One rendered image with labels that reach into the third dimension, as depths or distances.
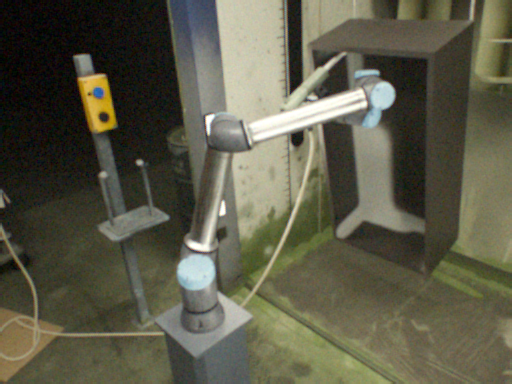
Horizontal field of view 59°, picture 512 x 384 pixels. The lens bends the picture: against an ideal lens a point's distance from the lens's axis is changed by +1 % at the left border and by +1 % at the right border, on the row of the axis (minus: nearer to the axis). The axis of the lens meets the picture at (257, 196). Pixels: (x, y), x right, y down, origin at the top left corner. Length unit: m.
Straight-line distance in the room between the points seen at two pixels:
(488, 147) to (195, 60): 2.05
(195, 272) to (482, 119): 2.38
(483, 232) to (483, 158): 0.50
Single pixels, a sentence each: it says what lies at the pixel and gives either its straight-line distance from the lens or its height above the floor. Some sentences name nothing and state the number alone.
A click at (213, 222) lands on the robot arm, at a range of 1.86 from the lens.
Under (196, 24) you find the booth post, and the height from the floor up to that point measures 1.73.
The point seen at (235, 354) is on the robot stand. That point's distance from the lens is 2.02.
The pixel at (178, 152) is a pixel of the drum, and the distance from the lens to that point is 3.29.
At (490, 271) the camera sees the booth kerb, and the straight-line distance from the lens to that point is 3.29.
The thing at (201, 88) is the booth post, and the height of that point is 1.42.
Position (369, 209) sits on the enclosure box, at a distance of 2.97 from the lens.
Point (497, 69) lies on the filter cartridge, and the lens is 3.08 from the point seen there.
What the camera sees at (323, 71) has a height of 1.53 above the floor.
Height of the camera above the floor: 1.95
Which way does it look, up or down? 27 degrees down
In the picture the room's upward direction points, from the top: 4 degrees counter-clockwise
